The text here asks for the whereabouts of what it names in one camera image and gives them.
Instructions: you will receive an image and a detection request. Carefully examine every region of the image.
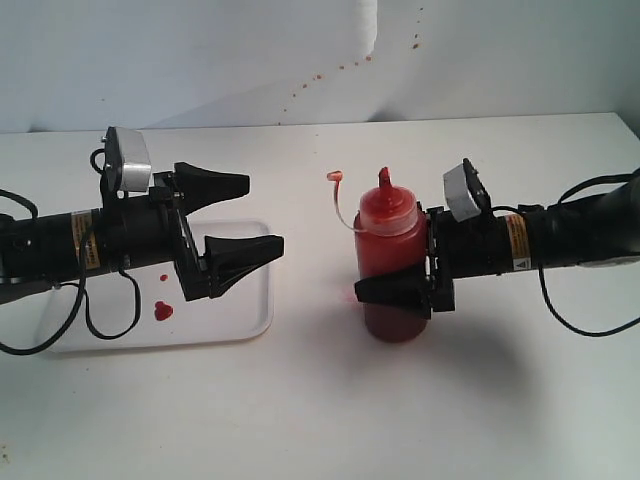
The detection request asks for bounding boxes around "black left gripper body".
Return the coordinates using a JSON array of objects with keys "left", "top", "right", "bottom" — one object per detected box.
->
[{"left": 97, "top": 171, "right": 210, "bottom": 301}]

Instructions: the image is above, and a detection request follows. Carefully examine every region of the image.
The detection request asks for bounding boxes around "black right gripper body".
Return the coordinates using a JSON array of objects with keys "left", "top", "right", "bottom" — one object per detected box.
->
[{"left": 420, "top": 206, "right": 514, "bottom": 318}]

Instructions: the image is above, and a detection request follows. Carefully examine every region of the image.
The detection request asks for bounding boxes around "red sauce squeeze bottle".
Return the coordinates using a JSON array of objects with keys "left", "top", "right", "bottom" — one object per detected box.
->
[{"left": 348, "top": 167, "right": 427, "bottom": 344}]

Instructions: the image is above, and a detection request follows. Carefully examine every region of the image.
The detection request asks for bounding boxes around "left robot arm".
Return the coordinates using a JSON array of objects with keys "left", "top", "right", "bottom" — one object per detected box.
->
[{"left": 1, "top": 162, "right": 284, "bottom": 303}]

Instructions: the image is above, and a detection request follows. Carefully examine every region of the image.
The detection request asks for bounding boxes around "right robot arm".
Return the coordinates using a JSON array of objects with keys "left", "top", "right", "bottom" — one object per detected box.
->
[{"left": 355, "top": 163, "right": 639, "bottom": 318}]

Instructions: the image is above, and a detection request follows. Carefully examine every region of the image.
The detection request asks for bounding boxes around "white rectangular plastic tray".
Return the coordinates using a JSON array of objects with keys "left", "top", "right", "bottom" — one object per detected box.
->
[{"left": 35, "top": 219, "right": 273, "bottom": 353}]

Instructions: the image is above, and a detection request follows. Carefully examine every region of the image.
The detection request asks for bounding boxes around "red sauce blob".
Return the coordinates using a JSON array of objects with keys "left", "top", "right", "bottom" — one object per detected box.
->
[{"left": 154, "top": 301, "right": 174, "bottom": 322}]

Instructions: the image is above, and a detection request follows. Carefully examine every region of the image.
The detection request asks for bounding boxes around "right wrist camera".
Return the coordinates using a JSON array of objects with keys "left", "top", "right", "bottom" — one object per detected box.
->
[{"left": 443, "top": 158, "right": 492, "bottom": 222}]

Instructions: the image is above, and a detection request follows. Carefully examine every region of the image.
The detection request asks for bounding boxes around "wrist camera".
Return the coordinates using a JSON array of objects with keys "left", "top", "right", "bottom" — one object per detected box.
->
[
  {"left": 100, "top": 126, "right": 152, "bottom": 197},
  {"left": 443, "top": 158, "right": 492, "bottom": 222}
]

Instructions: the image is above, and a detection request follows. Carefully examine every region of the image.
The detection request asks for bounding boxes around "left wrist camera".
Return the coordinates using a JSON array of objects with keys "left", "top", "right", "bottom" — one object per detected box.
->
[{"left": 100, "top": 126, "right": 152, "bottom": 197}]

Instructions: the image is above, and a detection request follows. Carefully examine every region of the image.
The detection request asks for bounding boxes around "black left camera cable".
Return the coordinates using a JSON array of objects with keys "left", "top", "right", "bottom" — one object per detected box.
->
[{"left": 0, "top": 147, "right": 142, "bottom": 357}]

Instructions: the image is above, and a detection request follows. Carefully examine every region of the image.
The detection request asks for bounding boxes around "black camera cable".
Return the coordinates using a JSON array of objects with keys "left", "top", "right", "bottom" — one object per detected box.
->
[
  {"left": 479, "top": 169, "right": 640, "bottom": 337},
  {"left": 0, "top": 147, "right": 142, "bottom": 357}
]

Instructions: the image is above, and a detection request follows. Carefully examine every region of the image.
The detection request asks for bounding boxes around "black right camera cable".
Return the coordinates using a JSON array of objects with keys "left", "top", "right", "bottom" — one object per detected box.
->
[{"left": 479, "top": 169, "right": 640, "bottom": 337}]

